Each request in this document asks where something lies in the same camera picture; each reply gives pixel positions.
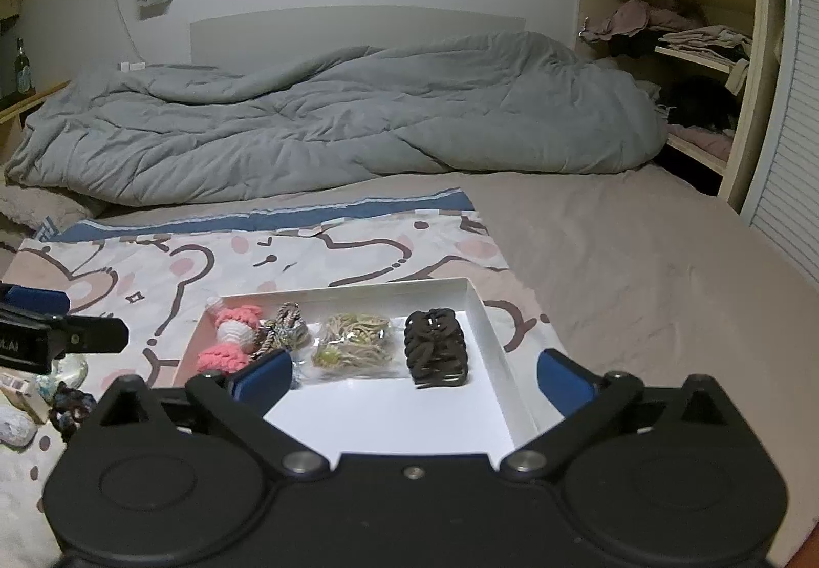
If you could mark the grey duvet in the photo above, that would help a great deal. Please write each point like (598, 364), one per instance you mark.
(320, 120)

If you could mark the small yellow carton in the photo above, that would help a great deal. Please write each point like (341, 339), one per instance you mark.
(22, 395)

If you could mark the white bed headboard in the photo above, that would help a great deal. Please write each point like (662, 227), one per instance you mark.
(320, 33)

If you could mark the brown hair claw clip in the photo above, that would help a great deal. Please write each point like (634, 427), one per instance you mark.
(438, 347)

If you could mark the pink crochet hair accessory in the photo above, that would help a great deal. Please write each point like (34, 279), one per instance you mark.
(230, 337)

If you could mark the wooden bedside shelf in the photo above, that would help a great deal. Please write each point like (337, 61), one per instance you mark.
(25, 107)

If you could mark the floral fabric pouch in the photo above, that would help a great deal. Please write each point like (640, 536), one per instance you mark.
(67, 373)

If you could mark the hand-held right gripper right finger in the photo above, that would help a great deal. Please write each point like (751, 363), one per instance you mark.
(564, 381)

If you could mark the beige fluffy pillow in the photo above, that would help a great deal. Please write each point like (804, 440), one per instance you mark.
(45, 203)

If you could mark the beige folded clothes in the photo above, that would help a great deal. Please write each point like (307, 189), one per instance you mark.
(704, 40)

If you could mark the green glass bottle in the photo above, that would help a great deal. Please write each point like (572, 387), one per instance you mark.
(23, 68)

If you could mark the brown and blue scrunchie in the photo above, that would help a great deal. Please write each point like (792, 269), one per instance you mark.
(73, 408)

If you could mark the cartoon printed blanket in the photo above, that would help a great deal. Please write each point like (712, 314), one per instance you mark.
(192, 267)

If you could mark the pink crumpled clothes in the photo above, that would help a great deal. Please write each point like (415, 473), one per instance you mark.
(633, 17)

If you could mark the cream shelf unit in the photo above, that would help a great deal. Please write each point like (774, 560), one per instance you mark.
(748, 94)

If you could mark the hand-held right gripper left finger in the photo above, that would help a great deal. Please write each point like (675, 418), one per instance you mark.
(261, 381)

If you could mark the white power strip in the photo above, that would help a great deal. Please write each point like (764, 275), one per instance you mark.
(132, 67)

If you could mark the dark cloth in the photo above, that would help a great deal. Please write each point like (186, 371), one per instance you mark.
(700, 104)

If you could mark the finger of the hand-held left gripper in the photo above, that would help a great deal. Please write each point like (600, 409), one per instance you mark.
(35, 299)
(93, 334)

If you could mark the white cardboard box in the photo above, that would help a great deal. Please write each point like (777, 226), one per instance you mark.
(397, 414)

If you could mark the pink folded cloth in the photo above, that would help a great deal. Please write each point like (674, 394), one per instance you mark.
(704, 142)

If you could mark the white slatted door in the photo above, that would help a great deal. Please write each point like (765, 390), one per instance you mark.
(790, 126)

